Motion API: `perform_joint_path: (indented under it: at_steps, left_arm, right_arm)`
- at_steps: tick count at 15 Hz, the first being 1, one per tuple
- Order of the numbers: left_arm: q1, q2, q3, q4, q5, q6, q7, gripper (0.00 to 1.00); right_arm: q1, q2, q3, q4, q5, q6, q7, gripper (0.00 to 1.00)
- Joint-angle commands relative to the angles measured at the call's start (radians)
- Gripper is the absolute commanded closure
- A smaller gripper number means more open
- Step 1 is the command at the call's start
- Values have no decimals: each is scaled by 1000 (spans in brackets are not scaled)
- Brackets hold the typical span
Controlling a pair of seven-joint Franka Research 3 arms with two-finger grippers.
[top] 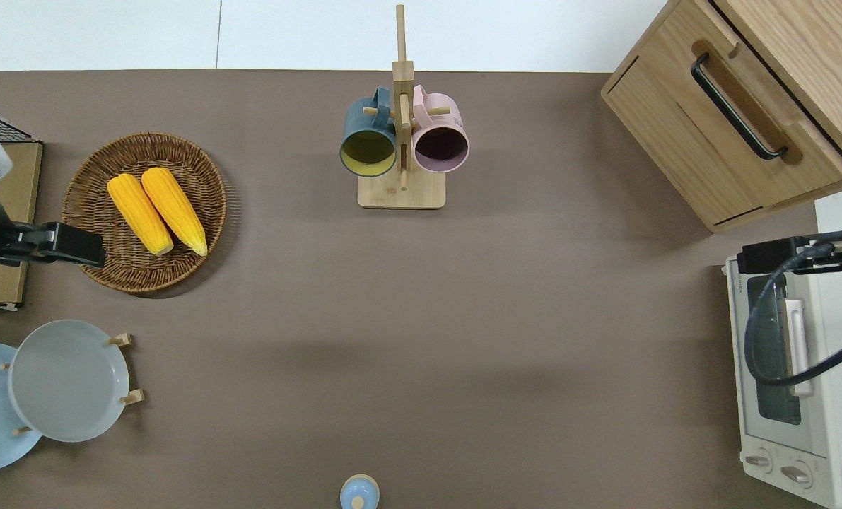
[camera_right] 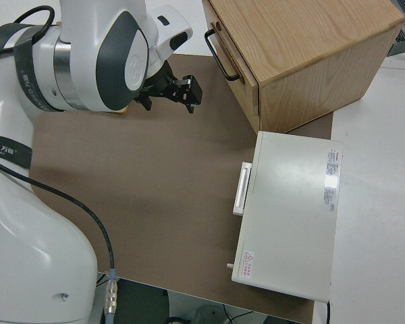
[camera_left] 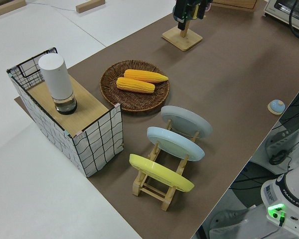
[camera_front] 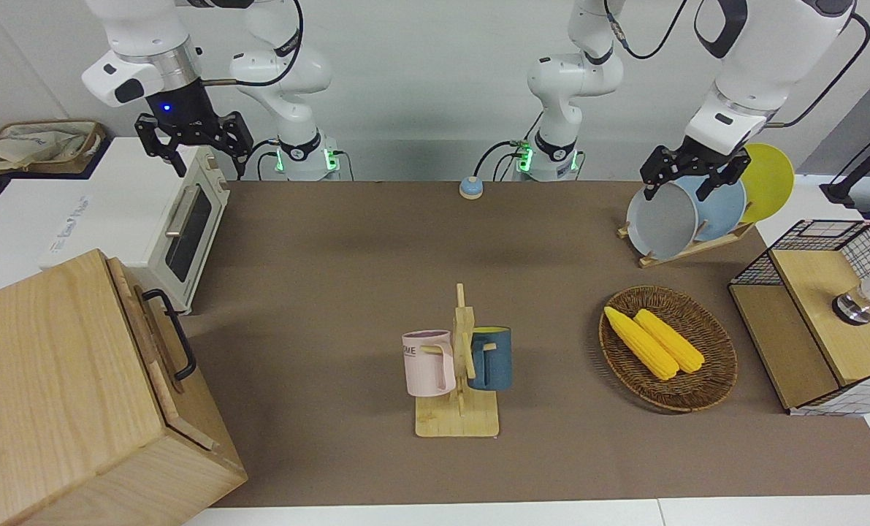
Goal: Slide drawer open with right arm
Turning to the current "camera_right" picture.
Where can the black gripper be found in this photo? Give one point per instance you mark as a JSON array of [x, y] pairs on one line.
[[160, 84]]

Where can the light wooden drawer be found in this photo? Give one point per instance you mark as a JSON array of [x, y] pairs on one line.
[[230, 50]]

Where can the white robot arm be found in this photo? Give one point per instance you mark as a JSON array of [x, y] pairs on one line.
[[20, 236]]

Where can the brown table mat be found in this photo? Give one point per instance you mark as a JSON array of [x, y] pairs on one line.
[[155, 185]]

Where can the light wooden cabinet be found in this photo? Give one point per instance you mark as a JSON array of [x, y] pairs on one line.
[[324, 50]]

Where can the white toaster oven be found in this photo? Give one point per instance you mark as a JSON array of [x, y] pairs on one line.
[[290, 209]]

